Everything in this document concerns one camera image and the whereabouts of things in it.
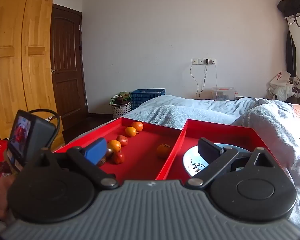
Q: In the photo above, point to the person's left hand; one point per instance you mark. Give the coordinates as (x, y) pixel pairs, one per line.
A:
(0, 197)

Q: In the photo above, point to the black hanging coat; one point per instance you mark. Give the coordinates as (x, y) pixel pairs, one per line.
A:
(290, 55)

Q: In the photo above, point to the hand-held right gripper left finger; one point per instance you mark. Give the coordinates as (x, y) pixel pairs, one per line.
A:
(96, 152)

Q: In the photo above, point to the dark brown door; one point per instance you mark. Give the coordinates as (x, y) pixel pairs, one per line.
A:
(67, 67)

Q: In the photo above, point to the white laundry basket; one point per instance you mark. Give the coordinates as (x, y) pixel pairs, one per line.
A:
(122, 111)

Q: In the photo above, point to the blue plastic crate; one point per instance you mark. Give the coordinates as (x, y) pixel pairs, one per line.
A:
(147, 97)

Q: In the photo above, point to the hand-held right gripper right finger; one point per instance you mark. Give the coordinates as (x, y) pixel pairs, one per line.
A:
(210, 150)

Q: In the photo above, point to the pile of clothes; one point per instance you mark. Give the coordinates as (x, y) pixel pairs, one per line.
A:
(282, 91)

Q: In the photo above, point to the white shopping bag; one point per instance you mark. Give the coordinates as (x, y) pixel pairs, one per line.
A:
(280, 78)

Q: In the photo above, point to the light blue blanket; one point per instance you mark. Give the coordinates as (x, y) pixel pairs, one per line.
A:
(190, 110)

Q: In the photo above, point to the clear plastic storage box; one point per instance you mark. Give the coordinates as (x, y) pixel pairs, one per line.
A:
(223, 93)

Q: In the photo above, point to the blue cartoon plate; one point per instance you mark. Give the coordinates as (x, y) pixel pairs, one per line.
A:
(190, 160)

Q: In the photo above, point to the red tray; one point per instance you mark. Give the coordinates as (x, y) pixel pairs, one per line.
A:
(215, 135)
(145, 152)

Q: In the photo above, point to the yellow wooden wardrobe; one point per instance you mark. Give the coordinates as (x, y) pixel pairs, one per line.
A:
(15, 55)

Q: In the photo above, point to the clothes in laundry basket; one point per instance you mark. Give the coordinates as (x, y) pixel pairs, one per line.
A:
(120, 98)

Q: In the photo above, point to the red fruit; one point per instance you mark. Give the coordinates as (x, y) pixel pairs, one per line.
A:
(118, 157)
(122, 140)

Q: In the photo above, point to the white wall socket strip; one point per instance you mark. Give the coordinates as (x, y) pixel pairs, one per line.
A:
(198, 61)

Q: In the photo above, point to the black bag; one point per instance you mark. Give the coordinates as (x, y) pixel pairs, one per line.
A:
(293, 5)

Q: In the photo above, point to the small orange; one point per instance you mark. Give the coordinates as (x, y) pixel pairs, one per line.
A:
(137, 126)
(130, 131)
(114, 146)
(163, 150)

